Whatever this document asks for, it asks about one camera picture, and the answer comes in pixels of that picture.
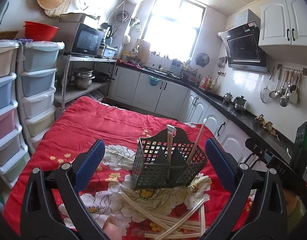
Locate chopsticks long diagonal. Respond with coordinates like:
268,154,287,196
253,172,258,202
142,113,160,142
155,198,205,240

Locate green sleeve forearm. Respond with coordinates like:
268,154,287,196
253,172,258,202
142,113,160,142
283,190,304,233

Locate left hand thumb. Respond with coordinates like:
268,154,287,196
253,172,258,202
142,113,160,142
102,216,122,240

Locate ginger root pile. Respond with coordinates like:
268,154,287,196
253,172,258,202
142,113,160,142
254,114,279,140

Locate steel kettle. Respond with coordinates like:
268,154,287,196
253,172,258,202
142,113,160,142
233,95,247,113

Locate pastel drawer tower left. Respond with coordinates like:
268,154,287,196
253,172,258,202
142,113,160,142
0,40,30,189

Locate pastel drawer tower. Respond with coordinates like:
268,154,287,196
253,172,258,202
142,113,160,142
16,41,64,155
0,40,30,189

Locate hanging utensil rack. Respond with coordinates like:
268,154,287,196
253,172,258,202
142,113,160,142
260,64,307,107

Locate red floral quilt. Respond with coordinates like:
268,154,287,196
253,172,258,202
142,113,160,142
3,96,230,239

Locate wrapped chopsticks left diagonal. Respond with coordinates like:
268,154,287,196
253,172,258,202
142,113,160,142
120,191,182,230

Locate wrapped chopsticks bottom flat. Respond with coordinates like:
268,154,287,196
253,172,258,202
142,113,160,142
144,232,201,239

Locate black perforated utensil basket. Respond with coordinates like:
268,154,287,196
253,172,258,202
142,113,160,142
131,127,207,190

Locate black range hood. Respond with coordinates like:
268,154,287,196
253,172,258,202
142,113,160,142
220,9,268,73

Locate white base cabinets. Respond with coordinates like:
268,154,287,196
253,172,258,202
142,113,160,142
109,66,267,171

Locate white upper cabinet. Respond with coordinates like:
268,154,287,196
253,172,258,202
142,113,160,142
259,0,307,46

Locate teal hanging basket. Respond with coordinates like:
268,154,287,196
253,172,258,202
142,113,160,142
150,75,161,86

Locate stainless steel pot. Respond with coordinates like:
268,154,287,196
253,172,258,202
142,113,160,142
73,68,95,89

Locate metal shelf rack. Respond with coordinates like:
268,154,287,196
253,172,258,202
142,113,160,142
60,53,117,113

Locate pastel drawer tower right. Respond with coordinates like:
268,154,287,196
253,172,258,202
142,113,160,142
16,41,64,155

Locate black microwave oven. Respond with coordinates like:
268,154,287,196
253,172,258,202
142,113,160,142
56,22,105,57

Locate red plastic basin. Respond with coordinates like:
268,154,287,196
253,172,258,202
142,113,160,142
24,21,59,41

